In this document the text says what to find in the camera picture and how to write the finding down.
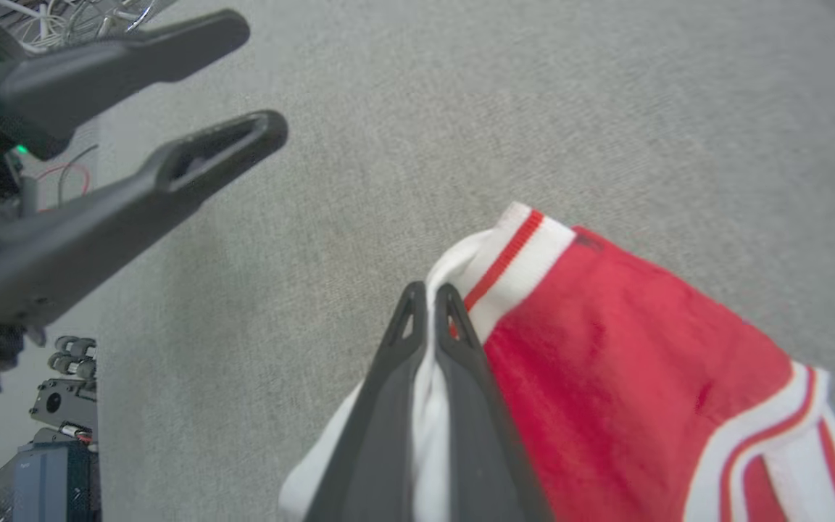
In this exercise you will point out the grey robot base unit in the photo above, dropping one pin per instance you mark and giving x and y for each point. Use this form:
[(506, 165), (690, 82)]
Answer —
[(48, 478)]

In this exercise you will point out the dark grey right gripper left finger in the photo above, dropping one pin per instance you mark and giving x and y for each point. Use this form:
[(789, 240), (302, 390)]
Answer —
[(374, 442)]

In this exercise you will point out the red white basketball jersey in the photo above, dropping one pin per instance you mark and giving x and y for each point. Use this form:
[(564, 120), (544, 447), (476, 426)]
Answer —
[(606, 362)]

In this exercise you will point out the grey fabric sofa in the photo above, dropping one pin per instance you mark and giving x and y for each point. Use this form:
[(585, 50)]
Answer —
[(461, 109)]

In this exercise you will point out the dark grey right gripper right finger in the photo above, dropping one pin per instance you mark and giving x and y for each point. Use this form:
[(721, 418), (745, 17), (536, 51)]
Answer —
[(479, 449)]

